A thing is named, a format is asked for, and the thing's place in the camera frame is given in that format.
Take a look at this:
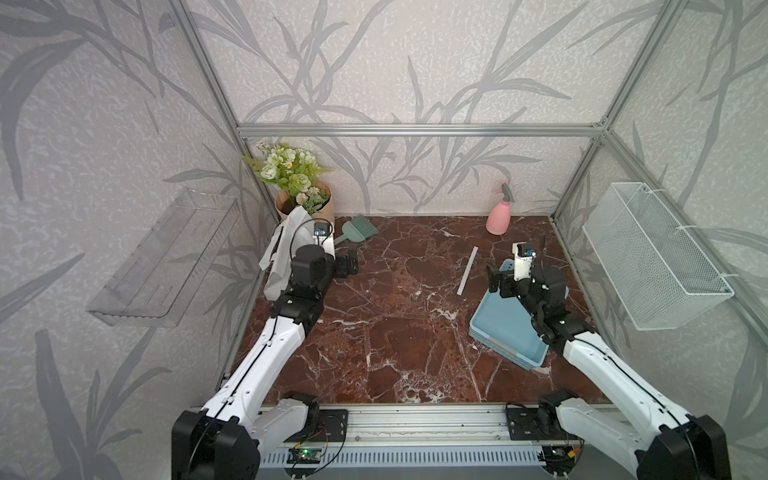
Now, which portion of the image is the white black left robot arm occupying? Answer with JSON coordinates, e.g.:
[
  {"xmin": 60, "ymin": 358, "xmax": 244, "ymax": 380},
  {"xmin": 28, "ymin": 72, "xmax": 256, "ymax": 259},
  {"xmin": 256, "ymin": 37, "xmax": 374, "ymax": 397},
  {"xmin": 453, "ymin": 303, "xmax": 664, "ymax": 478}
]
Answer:
[{"xmin": 171, "ymin": 245, "xmax": 358, "ymax": 479}]

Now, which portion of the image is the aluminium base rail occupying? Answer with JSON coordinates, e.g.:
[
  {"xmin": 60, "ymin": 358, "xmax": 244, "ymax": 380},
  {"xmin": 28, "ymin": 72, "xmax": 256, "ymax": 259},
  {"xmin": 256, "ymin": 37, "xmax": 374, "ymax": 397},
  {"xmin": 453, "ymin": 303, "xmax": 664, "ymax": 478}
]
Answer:
[{"xmin": 262, "ymin": 403, "xmax": 626, "ymax": 478}]

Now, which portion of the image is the white strip on table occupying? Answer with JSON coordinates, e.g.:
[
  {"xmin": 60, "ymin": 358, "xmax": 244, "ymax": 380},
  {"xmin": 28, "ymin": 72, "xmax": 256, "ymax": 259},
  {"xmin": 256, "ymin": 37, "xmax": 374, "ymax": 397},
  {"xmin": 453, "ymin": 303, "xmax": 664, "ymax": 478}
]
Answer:
[{"xmin": 457, "ymin": 246, "xmax": 479, "ymax": 296}]

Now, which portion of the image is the clear plastic wall shelf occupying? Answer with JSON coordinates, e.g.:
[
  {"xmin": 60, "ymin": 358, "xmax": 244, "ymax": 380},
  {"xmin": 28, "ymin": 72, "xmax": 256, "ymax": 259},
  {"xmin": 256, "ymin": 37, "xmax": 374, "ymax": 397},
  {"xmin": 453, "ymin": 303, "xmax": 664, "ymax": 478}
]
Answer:
[{"xmin": 86, "ymin": 188, "xmax": 240, "ymax": 328}]

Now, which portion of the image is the light blue plastic basket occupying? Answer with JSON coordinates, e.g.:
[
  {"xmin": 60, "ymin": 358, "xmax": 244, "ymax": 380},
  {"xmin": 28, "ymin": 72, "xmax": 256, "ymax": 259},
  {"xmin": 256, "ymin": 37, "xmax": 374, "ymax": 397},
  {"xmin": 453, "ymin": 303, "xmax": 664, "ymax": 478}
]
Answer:
[{"xmin": 469, "ymin": 291, "xmax": 549, "ymax": 371}]

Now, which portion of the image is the right circuit board with wires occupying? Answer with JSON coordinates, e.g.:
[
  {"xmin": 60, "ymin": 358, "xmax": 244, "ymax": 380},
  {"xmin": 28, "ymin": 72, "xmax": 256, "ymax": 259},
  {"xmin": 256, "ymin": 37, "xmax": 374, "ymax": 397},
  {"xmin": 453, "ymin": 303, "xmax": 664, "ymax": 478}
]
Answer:
[{"xmin": 540, "ymin": 445, "xmax": 582, "ymax": 465}]

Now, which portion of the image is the pink spray bottle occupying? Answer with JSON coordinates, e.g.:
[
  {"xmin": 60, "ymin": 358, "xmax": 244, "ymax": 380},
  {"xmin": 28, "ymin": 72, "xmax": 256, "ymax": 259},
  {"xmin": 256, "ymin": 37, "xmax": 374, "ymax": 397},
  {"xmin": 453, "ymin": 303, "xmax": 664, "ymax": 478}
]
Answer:
[{"xmin": 486, "ymin": 182, "xmax": 514, "ymax": 236}]

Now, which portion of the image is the white wire mesh basket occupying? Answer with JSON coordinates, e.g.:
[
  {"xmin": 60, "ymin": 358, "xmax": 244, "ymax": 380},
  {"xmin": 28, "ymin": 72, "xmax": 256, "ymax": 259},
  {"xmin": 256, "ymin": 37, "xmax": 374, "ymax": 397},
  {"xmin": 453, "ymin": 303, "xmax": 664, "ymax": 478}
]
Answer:
[{"xmin": 583, "ymin": 182, "xmax": 734, "ymax": 331}]

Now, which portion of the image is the small green hand brush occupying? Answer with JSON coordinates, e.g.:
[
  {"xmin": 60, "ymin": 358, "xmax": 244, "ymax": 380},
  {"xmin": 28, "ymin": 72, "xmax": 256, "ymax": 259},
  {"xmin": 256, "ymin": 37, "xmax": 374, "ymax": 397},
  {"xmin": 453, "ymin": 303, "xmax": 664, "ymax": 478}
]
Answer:
[{"xmin": 334, "ymin": 216, "xmax": 378, "ymax": 245}]

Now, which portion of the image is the green circuit board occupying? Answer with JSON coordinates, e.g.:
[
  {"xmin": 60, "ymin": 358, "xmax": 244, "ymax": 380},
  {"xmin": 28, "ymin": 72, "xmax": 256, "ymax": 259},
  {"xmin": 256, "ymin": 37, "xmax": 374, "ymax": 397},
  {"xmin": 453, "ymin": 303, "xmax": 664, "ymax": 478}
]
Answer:
[{"xmin": 287, "ymin": 447, "xmax": 324, "ymax": 466}]

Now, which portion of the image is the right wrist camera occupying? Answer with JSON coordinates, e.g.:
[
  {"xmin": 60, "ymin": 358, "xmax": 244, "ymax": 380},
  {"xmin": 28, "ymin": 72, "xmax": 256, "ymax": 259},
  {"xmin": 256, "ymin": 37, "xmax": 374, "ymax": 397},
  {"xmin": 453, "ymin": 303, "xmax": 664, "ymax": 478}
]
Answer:
[{"xmin": 512, "ymin": 242, "xmax": 536, "ymax": 281}]

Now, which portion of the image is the white insulated delivery bag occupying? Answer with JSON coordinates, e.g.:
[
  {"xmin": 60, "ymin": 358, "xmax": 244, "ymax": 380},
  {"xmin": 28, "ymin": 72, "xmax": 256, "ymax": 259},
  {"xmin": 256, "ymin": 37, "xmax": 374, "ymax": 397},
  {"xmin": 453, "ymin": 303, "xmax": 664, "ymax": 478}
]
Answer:
[{"xmin": 259, "ymin": 207, "xmax": 316, "ymax": 301}]

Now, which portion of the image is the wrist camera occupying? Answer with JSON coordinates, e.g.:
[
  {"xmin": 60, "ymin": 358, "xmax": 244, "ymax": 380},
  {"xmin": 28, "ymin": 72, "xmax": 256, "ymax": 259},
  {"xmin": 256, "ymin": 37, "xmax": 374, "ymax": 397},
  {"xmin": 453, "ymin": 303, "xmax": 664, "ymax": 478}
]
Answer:
[
  {"xmin": 313, "ymin": 219, "xmax": 335, "ymax": 258},
  {"xmin": 512, "ymin": 242, "xmax": 536, "ymax": 281}
]

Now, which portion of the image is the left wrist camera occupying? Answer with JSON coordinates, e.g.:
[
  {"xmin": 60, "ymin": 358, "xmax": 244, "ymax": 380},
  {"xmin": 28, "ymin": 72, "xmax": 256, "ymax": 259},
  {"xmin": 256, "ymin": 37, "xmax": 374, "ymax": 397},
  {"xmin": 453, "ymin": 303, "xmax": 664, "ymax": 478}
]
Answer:
[{"xmin": 313, "ymin": 219, "xmax": 335, "ymax": 258}]

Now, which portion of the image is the beige ribbed flower pot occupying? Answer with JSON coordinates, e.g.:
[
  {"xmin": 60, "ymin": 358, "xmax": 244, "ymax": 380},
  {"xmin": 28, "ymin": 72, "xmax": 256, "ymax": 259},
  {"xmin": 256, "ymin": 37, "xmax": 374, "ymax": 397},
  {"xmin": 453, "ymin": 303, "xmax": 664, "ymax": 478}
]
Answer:
[{"xmin": 275, "ymin": 181, "xmax": 335, "ymax": 223}]

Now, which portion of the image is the artificial green white plant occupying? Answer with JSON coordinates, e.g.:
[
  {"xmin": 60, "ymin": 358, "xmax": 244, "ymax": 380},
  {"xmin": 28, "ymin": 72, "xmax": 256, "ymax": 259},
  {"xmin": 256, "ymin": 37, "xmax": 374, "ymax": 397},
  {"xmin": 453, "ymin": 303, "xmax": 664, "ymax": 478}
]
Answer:
[{"xmin": 243, "ymin": 143, "xmax": 328, "ymax": 215}]

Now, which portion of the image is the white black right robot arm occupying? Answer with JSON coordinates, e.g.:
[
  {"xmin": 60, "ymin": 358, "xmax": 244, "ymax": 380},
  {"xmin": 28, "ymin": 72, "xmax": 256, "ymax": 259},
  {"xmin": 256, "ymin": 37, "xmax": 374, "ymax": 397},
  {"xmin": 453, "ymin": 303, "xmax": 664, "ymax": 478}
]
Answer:
[{"xmin": 486, "ymin": 266, "xmax": 732, "ymax": 479}]

